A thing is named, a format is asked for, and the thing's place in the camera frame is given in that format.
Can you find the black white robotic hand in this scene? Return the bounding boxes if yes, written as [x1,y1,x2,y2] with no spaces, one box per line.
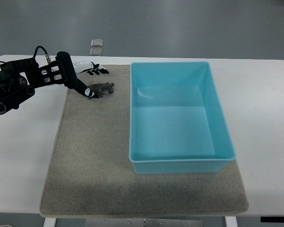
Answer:
[54,52,109,99]

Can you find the brown toy hippo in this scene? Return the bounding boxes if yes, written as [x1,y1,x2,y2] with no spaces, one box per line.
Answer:
[88,83,115,99]

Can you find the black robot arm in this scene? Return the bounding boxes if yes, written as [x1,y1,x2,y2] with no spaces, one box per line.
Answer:
[0,54,63,115]

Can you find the blue plastic box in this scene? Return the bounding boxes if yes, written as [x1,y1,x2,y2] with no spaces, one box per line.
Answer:
[129,61,236,174]

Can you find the lower metal floor plate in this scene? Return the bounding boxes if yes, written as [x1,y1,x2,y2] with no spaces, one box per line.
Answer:
[90,48,103,56]

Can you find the metal floor plate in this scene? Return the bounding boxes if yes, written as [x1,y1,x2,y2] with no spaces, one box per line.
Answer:
[90,39,104,47]
[90,48,103,56]

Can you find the upper metal floor plate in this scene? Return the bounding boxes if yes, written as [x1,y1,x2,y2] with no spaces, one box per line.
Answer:
[90,39,104,47]

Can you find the grey felt mat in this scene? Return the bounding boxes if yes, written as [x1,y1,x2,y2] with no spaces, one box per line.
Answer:
[40,65,249,218]

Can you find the black table control panel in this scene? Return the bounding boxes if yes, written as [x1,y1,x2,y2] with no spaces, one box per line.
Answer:
[260,217,284,223]

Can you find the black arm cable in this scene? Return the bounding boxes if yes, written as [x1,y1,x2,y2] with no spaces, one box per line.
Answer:
[32,45,52,64]

